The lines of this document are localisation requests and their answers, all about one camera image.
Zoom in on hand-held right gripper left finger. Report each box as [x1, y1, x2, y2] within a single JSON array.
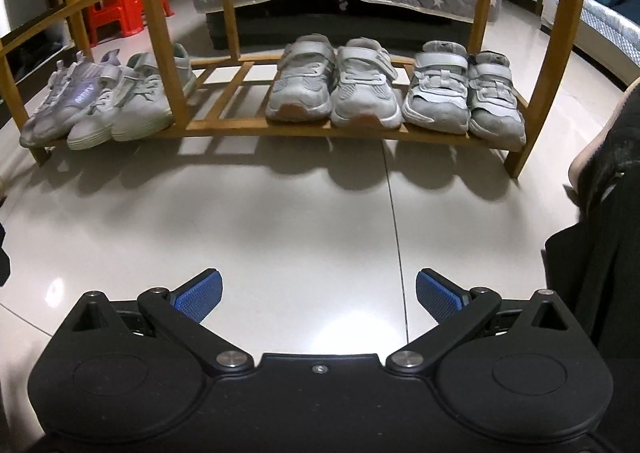
[[70, 269, 253, 376]]

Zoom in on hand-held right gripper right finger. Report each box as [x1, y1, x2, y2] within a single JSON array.
[[386, 269, 573, 376]]

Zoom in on wooden shoe rack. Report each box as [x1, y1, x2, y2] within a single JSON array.
[[0, 0, 593, 178]]

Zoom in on white sneaker green sole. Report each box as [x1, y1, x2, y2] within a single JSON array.
[[66, 53, 166, 150], [111, 44, 197, 142]]

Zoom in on grey white double-strap sneaker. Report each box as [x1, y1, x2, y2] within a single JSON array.
[[467, 50, 527, 138], [402, 40, 473, 135]]

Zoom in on person's right leg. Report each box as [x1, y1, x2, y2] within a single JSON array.
[[542, 173, 640, 349]]

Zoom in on person's right slipper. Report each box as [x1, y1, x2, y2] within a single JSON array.
[[569, 83, 640, 214]]

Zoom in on bed mattress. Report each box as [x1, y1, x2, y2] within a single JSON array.
[[570, 0, 640, 88]]

